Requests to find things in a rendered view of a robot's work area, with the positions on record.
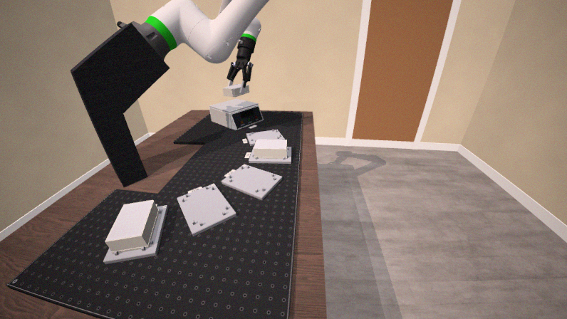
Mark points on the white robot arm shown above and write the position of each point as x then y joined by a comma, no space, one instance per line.
181,21

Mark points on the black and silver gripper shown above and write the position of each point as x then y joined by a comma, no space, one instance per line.
242,61

